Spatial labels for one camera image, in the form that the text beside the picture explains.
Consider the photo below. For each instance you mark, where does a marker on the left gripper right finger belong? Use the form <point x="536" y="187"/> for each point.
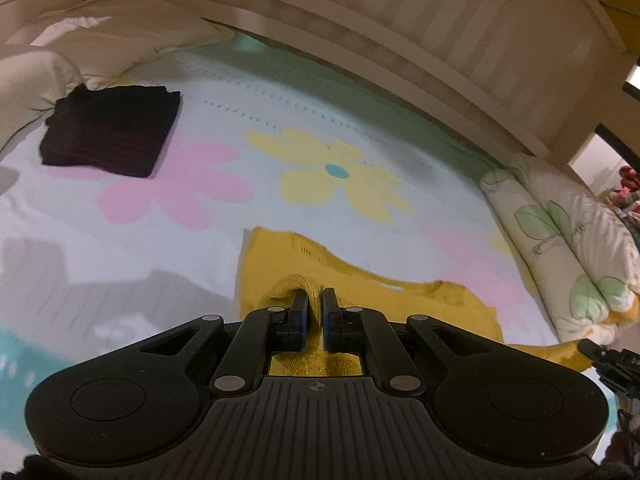
<point x="353" y="329"/>

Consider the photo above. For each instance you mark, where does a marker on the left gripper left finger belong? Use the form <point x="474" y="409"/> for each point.
<point x="279" y="329"/>

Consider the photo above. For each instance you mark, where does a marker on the mustard yellow knit sweater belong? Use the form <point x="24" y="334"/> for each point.
<point x="274" y="264"/>

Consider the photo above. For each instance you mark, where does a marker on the colourful clothes pile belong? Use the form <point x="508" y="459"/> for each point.
<point x="625" y="199"/>

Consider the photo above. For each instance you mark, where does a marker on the folded floral quilt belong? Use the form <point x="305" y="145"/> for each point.
<point x="582" y="258"/>

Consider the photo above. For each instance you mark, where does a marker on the floral bed sheet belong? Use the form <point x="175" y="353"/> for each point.
<point x="91" y="262"/>

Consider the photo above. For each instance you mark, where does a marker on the folded dark striped garment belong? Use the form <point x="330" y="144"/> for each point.
<point x="120" y="130"/>

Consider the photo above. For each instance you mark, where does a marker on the striped wooden headboard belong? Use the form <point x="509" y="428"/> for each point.
<point x="508" y="75"/>

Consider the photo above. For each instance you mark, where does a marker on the cream pillow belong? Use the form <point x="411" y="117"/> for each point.
<point x="104" y="38"/>

